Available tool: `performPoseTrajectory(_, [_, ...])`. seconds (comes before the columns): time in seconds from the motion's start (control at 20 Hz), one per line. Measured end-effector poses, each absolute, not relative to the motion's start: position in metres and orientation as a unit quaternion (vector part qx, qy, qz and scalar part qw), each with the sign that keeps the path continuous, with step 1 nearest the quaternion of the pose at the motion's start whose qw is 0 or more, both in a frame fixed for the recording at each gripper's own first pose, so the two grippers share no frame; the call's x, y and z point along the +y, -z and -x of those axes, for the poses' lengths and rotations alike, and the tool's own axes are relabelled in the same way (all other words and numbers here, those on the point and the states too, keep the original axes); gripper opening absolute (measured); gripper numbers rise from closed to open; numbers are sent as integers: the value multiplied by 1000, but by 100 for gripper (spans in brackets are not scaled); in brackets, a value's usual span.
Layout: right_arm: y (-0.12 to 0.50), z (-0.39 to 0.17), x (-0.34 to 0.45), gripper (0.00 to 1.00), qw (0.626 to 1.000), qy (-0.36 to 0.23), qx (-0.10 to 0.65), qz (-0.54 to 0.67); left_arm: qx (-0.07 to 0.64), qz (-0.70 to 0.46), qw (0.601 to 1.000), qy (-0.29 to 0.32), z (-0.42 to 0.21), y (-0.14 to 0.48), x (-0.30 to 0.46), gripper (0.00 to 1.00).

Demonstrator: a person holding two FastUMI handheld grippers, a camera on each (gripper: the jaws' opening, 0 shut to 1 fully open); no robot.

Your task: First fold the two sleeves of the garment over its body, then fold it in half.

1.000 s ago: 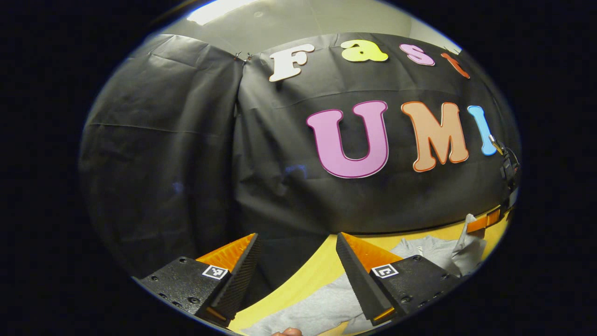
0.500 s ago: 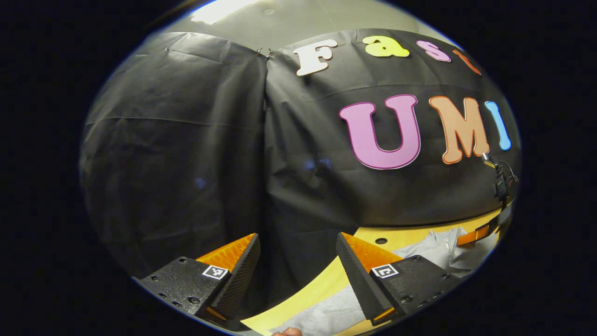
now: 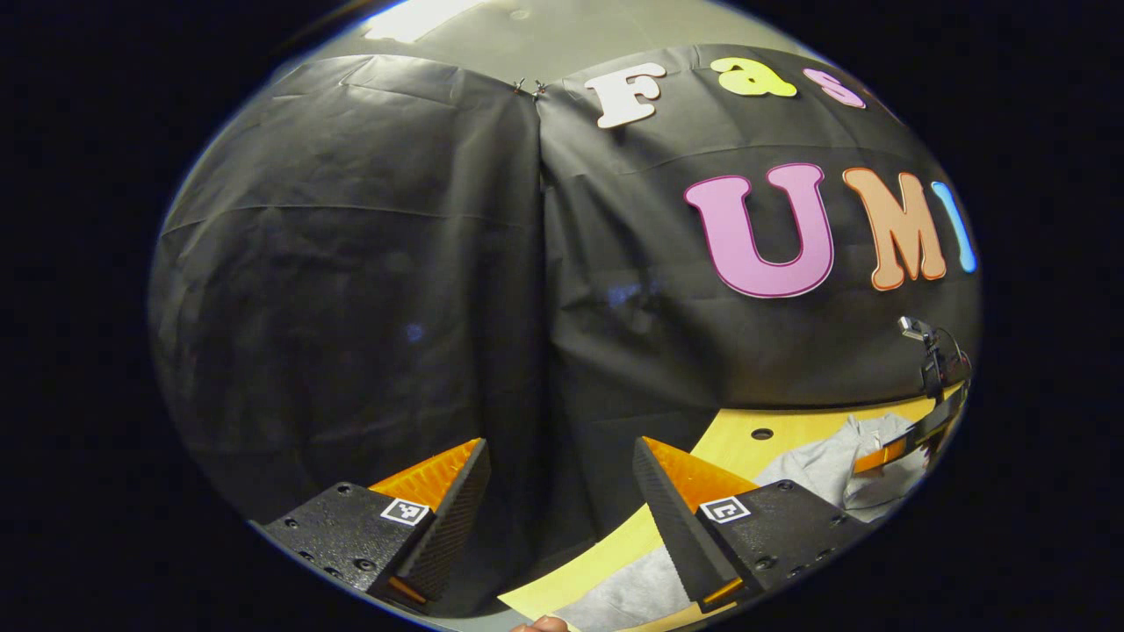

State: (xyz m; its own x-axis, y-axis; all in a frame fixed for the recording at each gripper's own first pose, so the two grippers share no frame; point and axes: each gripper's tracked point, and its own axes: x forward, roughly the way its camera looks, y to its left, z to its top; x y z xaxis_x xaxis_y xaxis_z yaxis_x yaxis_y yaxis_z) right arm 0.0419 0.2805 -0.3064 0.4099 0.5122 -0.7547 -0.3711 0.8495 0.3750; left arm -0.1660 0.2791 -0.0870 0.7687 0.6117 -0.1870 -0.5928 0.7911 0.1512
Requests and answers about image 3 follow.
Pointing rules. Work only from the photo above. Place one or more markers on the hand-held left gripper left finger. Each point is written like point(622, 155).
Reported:
point(452, 527)

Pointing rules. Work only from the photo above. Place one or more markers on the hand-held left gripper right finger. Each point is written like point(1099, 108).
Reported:
point(672, 527)

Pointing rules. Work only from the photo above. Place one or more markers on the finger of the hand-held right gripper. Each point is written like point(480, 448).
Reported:
point(931, 423)

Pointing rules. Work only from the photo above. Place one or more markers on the grey zip-neck sweatshirt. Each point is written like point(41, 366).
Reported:
point(817, 465)

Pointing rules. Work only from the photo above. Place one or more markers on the black backdrop cloth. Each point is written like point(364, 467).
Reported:
point(369, 307)

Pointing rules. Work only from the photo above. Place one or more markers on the small black binder clip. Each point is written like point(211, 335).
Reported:
point(529, 87)

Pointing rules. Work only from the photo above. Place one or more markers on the ceiling light panel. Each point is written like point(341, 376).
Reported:
point(421, 17)

